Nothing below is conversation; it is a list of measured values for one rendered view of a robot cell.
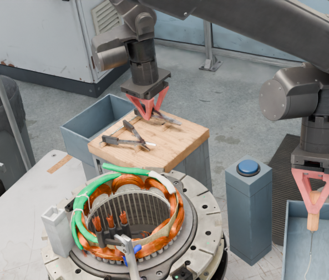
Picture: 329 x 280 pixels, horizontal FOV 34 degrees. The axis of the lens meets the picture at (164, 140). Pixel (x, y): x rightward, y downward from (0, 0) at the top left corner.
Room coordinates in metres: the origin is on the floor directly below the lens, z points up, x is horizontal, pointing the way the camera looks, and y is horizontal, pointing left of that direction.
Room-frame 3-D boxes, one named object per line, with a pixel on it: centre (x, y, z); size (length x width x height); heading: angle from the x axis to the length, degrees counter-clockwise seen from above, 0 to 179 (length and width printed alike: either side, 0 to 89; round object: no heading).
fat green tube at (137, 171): (0.74, 0.05, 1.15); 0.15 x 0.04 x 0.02; 50
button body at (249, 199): (0.85, -0.16, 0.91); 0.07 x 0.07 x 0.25; 35
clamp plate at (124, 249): (0.54, 0.08, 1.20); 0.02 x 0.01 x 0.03; 42
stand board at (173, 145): (0.97, 0.03, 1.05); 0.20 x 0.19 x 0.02; 45
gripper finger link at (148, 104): (1.01, 0.02, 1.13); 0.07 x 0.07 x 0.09; 47
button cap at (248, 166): (0.85, -0.16, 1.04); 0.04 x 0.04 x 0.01
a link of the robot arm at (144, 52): (1.01, 0.03, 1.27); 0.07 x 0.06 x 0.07; 108
